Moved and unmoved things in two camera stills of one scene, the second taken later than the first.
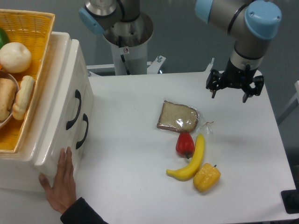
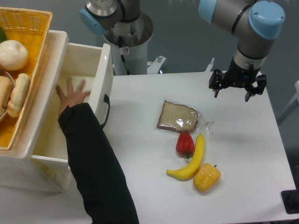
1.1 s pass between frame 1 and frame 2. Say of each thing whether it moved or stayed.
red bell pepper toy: stayed
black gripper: stayed
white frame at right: stayed
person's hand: moved
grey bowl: moved
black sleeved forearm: moved
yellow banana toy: stayed
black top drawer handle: moved
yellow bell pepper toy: stayed
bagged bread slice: stayed
